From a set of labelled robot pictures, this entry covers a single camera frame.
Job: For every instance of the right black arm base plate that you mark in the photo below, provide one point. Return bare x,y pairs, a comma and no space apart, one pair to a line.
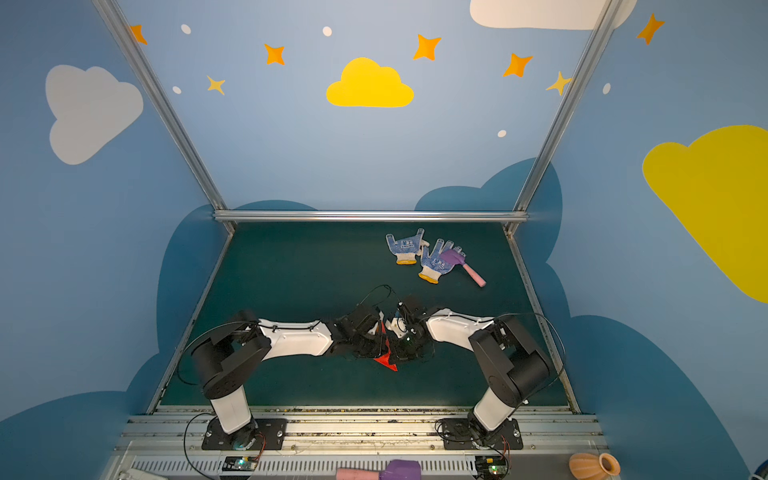
466,434

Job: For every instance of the left aluminium frame post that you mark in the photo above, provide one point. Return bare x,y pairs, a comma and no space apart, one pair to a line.
114,19

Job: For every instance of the left blue dotted work glove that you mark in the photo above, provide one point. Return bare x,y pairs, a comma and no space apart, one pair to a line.
408,249

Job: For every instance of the purple pink brush on table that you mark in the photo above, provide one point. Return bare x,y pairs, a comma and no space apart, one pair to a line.
454,257

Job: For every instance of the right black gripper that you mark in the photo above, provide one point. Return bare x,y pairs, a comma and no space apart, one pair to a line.
400,338

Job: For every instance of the right green circuit board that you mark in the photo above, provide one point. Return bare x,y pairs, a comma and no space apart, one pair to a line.
491,467

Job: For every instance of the green circuit board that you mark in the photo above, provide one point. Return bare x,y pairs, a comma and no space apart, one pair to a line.
491,467
240,464

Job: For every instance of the red square paper sheet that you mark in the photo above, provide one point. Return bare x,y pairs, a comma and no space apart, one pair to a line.
384,357

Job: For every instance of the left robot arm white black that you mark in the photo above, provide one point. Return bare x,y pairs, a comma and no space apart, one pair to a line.
226,356

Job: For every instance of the blue dotted work glove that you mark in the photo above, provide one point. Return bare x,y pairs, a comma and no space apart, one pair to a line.
432,263
408,249

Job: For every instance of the aluminium frame post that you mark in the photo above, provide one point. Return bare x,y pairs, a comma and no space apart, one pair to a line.
591,55
114,19

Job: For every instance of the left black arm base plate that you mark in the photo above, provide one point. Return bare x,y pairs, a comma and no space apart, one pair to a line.
257,435

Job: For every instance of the right aluminium frame post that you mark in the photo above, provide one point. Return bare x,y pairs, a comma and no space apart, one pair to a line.
591,55

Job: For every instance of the pink purple brush front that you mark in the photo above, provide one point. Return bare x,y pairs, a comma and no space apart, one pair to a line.
395,470

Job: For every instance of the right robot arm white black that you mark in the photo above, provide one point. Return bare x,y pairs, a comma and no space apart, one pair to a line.
511,360

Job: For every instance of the front aluminium rail base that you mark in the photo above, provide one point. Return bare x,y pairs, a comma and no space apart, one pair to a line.
320,440

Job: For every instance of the left green circuit board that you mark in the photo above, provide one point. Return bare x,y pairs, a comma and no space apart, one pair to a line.
240,464

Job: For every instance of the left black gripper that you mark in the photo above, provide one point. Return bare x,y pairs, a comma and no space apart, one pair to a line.
372,338

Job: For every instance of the terracotta ribbed vase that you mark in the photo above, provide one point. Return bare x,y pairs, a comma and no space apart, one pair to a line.
587,466

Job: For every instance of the rear aluminium frame bar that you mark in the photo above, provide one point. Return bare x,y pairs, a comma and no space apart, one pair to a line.
371,216

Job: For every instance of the right blue dotted work glove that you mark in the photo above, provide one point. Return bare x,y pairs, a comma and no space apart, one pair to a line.
432,263

